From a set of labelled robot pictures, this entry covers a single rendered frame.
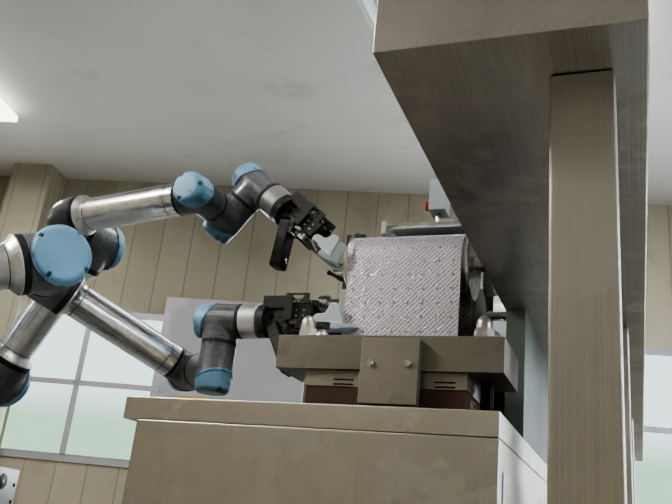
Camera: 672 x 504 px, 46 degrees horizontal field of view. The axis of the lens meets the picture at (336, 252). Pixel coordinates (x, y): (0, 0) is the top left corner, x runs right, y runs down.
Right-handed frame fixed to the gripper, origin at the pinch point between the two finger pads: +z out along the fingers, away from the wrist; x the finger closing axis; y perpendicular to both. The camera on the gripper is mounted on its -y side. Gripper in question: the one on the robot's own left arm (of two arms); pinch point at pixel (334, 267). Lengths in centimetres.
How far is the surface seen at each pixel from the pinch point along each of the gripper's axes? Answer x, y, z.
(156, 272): 304, -80, -268
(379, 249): -4.2, 8.9, 7.1
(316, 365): -24.2, -15.3, 23.4
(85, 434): 295, -186, -213
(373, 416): -30, -14, 39
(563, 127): -81, 22, 52
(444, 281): -4.5, 12.3, 22.6
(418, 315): -4.5, 3.9, 23.3
